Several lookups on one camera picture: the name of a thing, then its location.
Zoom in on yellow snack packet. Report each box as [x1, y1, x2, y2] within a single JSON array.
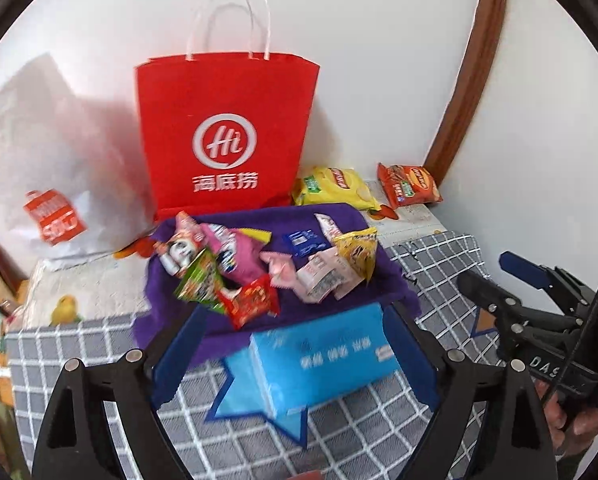
[[333, 228, 378, 283]]

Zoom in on pale pink snack packet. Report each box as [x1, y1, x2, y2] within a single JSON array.
[[293, 247, 362, 304]]

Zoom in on blue snack packet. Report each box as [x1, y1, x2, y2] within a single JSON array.
[[283, 229, 331, 258]]

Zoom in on pink white snack packet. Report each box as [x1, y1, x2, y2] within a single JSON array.
[[259, 252, 297, 289]]

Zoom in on green snack packet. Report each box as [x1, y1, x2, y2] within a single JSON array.
[[174, 248, 225, 314]]

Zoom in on red white panda packet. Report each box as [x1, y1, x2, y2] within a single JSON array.
[[154, 211, 206, 278]]

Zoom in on red snack packet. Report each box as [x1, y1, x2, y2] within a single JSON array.
[[218, 274, 281, 330]]

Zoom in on person right hand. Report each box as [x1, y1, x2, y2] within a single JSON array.
[[544, 393, 598, 456]]

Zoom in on orange chips bag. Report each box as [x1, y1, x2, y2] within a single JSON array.
[[377, 164, 443, 209]]

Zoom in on grey checked blanket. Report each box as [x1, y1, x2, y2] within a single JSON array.
[[5, 231, 498, 479]]

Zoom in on purple towel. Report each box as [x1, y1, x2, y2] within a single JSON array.
[[132, 204, 421, 367]]

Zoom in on pink white candy stick packet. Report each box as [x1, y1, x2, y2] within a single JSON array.
[[314, 214, 342, 243]]

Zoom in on white printed fruit sheet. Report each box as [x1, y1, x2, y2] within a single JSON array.
[[8, 204, 447, 332]]

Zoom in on yellow chips bag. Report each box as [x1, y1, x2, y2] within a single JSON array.
[[291, 166, 380, 210]]

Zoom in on blue tissue pack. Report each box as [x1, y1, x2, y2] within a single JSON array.
[[206, 304, 399, 448]]

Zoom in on pink yellow snack bag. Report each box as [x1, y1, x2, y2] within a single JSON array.
[[200, 223, 267, 285]]

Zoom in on white Miniso plastic bag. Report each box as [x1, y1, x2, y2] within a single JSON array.
[[0, 55, 151, 266]]

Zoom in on red paper shopping bag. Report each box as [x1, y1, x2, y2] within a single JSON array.
[[136, 38, 320, 220]]

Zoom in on brown door frame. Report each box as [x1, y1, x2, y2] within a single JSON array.
[[424, 0, 507, 184]]

